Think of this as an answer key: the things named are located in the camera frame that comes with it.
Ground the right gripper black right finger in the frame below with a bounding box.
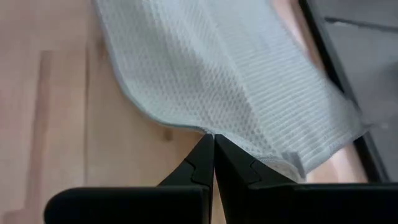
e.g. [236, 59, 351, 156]
[214, 134, 398, 224]

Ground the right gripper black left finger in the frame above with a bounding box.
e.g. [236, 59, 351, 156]
[43, 133, 216, 224]

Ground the white waffle weave towel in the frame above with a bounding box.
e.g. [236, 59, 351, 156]
[91, 0, 371, 184]

